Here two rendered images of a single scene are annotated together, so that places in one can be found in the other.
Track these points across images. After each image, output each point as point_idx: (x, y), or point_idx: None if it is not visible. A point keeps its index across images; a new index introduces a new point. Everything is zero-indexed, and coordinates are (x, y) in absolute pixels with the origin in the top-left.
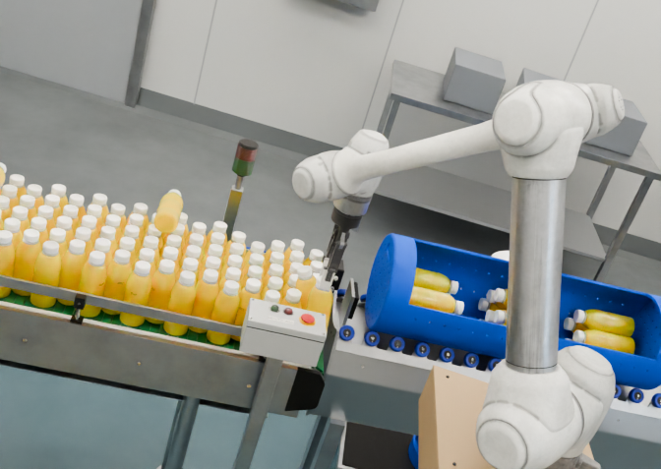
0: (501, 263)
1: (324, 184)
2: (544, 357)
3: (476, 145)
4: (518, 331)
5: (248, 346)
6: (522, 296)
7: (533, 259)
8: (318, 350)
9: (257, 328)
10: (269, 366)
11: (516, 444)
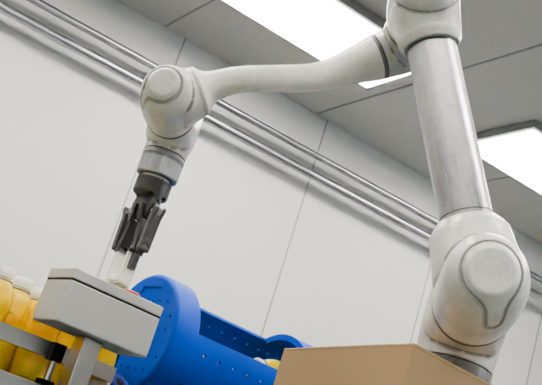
0: (242, 344)
1: (190, 84)
2: (488, 198)
3: (325, 73)
4: (460, 173)
5: (70, 312)
6: (456, 139)
7: (458, 103)
8: (152, 328)
9: (85, 284)
10: (80, 361)
11: (511, 257)
